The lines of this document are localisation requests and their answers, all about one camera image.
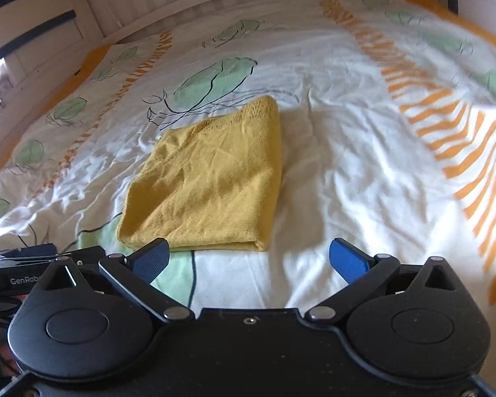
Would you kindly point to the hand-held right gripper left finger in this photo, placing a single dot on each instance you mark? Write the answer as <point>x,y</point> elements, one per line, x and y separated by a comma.
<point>151,258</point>

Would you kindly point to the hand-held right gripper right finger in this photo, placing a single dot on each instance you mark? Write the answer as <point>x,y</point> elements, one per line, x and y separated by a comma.
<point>347,258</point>

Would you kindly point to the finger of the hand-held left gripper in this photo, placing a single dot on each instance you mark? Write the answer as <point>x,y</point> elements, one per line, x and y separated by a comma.
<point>86,253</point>

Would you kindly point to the yellow knit garment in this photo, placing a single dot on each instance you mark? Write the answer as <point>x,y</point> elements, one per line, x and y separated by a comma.
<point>206,182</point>

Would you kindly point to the white leaf-print duvet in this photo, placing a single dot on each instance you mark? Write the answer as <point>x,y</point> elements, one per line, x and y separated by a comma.
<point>347,165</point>

